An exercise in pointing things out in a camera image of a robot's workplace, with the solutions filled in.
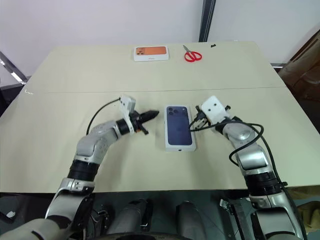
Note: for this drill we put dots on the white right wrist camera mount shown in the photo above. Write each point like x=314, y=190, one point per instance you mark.
x=215, y=108

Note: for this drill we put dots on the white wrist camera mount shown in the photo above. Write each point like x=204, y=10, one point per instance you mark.
x=127, y=103
x=215, y=108

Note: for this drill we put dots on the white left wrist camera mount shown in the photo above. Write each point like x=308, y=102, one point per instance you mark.
x=127, y=103

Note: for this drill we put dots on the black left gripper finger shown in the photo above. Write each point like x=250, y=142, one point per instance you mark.
x=150, y=113
x=149, y=118

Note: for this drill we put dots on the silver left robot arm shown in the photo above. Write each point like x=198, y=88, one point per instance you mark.
x=90, y=147

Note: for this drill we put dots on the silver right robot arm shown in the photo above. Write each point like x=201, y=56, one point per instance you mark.
x=252, y=155

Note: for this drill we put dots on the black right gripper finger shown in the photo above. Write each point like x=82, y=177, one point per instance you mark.
x=200, y=128
x=198, y=124

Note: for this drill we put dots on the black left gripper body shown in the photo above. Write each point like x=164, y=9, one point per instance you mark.
x=135, y=122

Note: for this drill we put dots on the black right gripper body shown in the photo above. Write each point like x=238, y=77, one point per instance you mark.
x=200, y=113

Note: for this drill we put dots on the dark rounded shape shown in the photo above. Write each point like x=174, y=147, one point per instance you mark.
x=191, y=217
x=133, y=216

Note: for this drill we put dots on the shiny metal frame bar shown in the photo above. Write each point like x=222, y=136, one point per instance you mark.
x=12, y=67

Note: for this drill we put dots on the metal bracket under table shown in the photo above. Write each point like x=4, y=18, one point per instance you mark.
x=232, y=215

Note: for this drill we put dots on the small black clip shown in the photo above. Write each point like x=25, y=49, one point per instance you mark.
x=213, y=45

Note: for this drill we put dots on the large wrinkled bag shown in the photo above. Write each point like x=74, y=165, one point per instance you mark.
x=303, y=67

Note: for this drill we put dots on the white box with orange phone print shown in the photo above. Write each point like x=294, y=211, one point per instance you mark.
x=152, y=53

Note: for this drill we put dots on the white box lid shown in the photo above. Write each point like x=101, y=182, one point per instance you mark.
x=180, y=127

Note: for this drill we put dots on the dark vertical frame post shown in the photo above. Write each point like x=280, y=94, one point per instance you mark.
x=207, y=20

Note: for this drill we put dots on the small white tape piece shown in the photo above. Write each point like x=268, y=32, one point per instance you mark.
x=29, y=91

